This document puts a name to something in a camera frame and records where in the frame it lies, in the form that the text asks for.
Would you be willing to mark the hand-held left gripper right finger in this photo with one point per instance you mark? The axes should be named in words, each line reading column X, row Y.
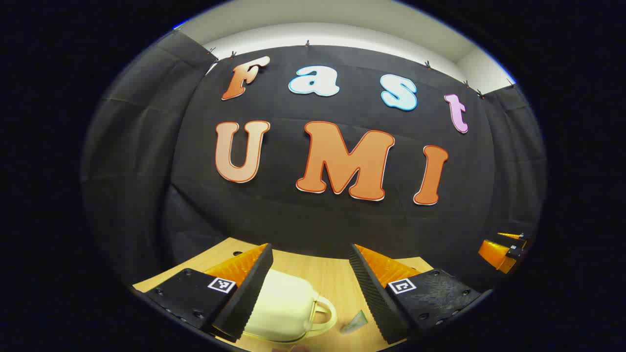
column 371, row 298

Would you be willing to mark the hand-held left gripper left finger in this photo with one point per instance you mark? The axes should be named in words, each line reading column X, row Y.
column 252, row 293

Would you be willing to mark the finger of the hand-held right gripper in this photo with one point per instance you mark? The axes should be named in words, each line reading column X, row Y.
column 513, row 236
column 496, row 254

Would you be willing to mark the silver tube with green cap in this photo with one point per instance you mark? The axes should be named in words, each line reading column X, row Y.
column 356, row 322

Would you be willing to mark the pale yellow suitcase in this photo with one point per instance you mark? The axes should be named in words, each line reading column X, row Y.
column 288, row 303

